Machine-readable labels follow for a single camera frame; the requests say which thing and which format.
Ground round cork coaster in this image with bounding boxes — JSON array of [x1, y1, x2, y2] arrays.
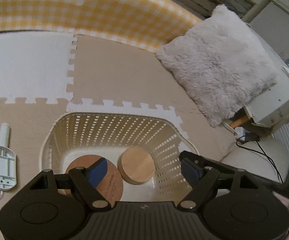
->
[[65, 154, 123, 206]]

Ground cream plastic woven basket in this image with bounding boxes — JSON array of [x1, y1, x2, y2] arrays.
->
[[39, 112, 198, 203]]

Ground round wooden block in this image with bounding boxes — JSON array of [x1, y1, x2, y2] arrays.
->
[[117, 147, 155, 185]]

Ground white bedside cabinet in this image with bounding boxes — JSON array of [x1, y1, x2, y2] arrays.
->
[[244, 31, 289, 130]]

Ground right fluffy white cushion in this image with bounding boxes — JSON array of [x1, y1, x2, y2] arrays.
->
[[155, 4, 278, 127]]

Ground yellow checkered bed cover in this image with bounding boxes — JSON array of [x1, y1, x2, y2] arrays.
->
[[0, 0, 200, 52]]

